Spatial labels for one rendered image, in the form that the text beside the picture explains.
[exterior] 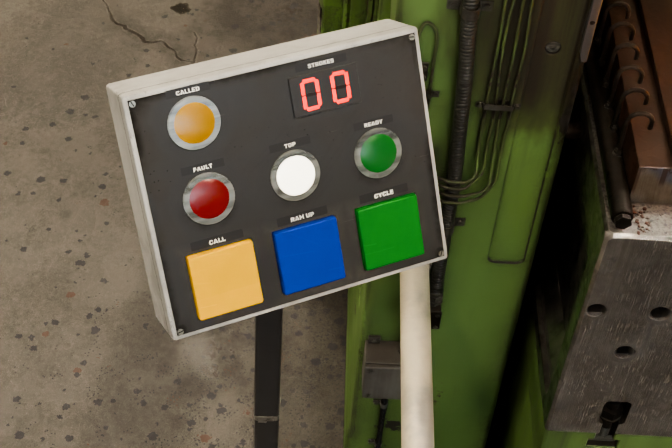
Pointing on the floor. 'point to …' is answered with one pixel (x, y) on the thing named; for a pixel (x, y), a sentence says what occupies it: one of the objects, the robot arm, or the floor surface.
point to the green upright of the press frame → (561, 21)
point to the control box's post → (267, 376)
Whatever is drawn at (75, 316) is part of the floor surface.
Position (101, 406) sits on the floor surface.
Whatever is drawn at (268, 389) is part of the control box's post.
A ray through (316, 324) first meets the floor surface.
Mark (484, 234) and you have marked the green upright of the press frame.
